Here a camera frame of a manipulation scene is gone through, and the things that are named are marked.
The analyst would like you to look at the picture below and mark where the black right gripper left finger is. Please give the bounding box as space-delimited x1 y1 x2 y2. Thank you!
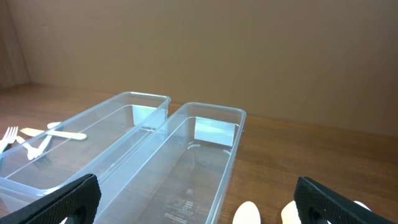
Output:
1 174 101 224

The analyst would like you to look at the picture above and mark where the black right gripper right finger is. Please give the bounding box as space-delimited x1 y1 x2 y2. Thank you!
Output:
294 176 394 224

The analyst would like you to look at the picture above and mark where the white plastic spoon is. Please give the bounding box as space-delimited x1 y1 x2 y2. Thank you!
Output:
280 200 371 224
233 201 261 224

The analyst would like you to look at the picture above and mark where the white fork long handle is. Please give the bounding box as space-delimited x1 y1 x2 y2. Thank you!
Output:
25 122 60 160

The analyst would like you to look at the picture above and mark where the cream plastic fork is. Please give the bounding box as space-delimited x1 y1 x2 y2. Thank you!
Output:
16 136 37 161

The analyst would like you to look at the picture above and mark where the yellow plastic fork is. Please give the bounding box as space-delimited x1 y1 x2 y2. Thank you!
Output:
21 128 87 140

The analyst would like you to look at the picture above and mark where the white plastic fork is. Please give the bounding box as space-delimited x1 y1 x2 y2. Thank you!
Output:
0 126 19 154

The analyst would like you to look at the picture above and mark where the left clear plastic container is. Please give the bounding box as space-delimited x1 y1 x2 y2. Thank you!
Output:
1 91 171 217

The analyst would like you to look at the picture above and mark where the clear plastic container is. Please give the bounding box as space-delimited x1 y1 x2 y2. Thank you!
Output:
1 91 171 217
95 102 246 223

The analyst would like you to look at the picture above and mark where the right clear plastic container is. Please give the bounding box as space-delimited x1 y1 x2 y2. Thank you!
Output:
95 102 246 223

